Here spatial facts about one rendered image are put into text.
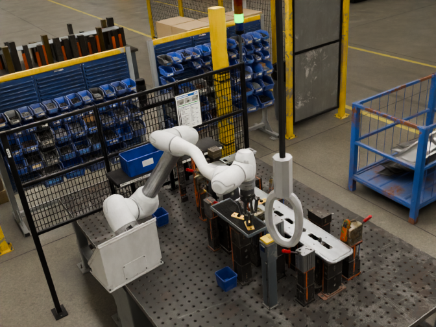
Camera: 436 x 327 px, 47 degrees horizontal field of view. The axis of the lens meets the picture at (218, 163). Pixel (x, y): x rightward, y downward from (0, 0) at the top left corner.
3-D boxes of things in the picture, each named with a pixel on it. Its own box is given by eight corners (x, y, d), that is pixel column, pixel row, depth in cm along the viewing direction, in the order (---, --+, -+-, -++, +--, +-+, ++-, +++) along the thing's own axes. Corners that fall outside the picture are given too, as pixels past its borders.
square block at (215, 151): (224, 189, 392) (221, 148, 375) (216, 193, 388) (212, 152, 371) (219, 185, 398) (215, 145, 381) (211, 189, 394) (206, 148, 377)
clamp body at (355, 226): (364, 273, 295) (368, 223, 278) (346, 283, 288) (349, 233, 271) (351, 264, 303) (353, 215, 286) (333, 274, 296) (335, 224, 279)
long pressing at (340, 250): (359, 249, 270) (359, 247, 269) (329, 266, 259) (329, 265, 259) (218, 160, 374) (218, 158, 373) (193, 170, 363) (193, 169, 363)
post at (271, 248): (279, 304, 278) (278, 241, 257) (269, 311, 275) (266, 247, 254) (271, 297, 284) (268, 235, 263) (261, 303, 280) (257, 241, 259)
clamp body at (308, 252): (318, 300, 278) (319, 250, 261) (303, 309, 273) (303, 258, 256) (306, 291, 286) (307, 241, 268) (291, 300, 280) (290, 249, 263)
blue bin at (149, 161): (167, 163, 366) (165, 148, 360) (130, 178, 353) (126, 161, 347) (157, 156, 379) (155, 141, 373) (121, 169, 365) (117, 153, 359)
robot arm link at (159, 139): (169, 134, 271) (185, 131, 281) (145, 127, 281) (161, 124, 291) (167, 157, 275) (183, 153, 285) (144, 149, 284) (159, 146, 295)
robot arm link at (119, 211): (109, 236, 308) (93, 206, 312) (130, 228, 322) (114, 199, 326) (122, 224, 298) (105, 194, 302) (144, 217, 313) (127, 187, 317)
